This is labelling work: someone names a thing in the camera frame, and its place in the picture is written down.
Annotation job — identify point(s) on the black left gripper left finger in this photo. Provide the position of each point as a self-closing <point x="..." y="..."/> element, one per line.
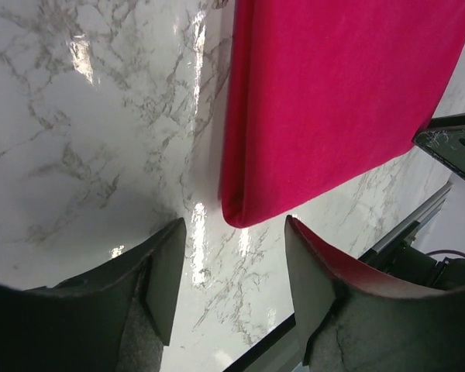
<point x="116" y="317"/>

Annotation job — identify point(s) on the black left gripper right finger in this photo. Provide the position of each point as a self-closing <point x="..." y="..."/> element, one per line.
<point x="352" y="317"/>

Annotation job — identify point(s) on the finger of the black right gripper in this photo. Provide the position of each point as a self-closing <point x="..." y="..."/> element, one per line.
<point x="444" y="140"/>

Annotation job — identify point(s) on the red t shirt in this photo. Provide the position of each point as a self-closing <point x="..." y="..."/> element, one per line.
<point x="323" y="91"/>

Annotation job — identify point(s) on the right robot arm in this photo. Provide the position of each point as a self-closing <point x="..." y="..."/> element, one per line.
<point x="443" y="269"/>

